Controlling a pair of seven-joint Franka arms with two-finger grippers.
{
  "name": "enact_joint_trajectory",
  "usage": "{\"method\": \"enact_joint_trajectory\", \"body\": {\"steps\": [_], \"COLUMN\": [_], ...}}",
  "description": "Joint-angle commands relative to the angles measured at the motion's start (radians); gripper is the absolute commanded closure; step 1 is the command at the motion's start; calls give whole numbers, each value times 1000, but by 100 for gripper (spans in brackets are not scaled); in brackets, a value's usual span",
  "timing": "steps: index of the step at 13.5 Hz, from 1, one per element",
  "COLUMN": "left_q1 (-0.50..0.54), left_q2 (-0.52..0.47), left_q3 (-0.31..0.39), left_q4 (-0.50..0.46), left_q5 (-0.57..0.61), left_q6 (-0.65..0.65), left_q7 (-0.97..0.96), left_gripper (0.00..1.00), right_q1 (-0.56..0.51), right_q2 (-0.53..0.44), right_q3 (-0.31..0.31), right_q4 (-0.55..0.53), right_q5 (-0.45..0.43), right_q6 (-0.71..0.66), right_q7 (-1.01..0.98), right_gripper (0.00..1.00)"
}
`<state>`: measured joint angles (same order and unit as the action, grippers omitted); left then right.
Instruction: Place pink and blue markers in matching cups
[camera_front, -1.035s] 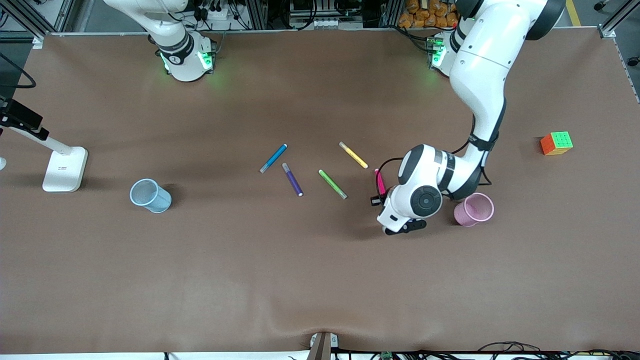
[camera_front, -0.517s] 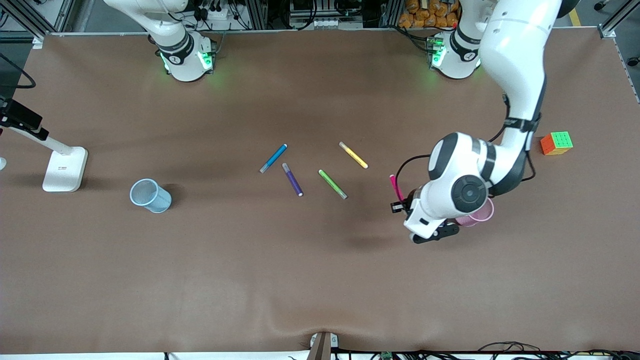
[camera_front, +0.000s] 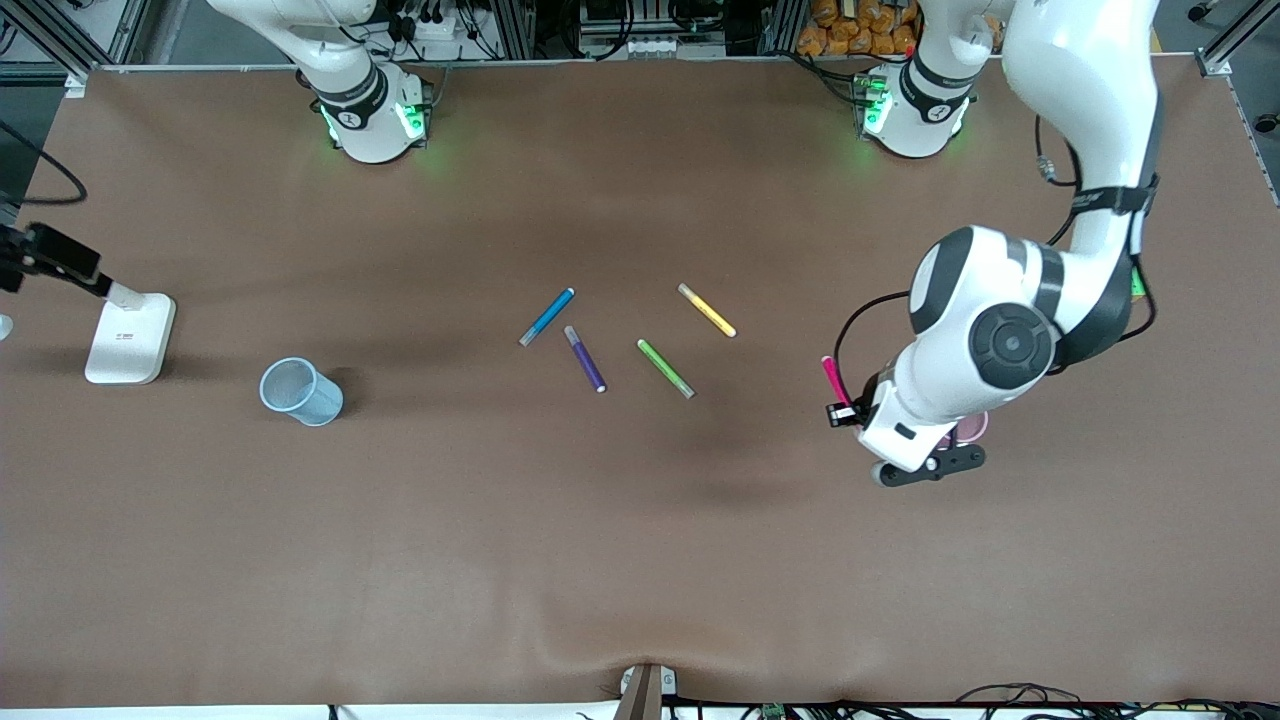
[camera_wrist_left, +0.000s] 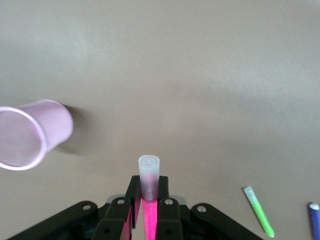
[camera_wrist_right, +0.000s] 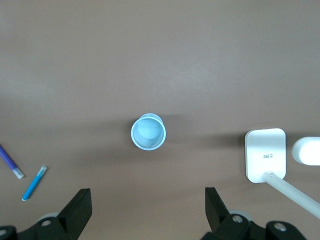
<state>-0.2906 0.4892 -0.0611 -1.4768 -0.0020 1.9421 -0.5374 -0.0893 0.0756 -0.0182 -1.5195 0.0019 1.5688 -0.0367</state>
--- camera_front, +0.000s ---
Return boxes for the blue marker pen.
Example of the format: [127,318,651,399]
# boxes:
[518,287,577,348]

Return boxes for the white stand with pole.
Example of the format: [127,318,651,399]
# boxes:
[84,282,178,386]

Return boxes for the yellow marker pen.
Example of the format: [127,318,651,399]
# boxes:
[677,282,738,339]

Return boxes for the green marker pen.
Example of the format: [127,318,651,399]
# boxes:
[636,338,697,400]

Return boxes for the purple marker pen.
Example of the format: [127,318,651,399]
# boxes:
[563,324,608,394]

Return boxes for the light blue plastic cup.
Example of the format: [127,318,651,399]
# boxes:
[259,357,345,428]

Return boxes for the orange snack bags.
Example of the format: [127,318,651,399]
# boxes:
[795,0,1006,58]

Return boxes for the white power strip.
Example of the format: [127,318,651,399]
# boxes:
[395,8,473,43]
[580,35,691,59]

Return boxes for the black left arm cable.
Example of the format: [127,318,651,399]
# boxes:
[832,115,1161,401]

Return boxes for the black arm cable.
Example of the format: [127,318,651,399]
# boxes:
[0,120,89,206]
[832,115,1161,401]

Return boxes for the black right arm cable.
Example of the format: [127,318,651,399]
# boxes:
[0,120,89,206]

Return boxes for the aluminium frame post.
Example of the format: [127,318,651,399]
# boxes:
[1195,0,1280,78]
[0,0,111,98]

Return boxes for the black floor cable bundle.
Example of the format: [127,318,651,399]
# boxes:
[660,683,1280,720]

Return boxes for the brown post with bracket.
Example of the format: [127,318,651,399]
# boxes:
[612,662,679,720]

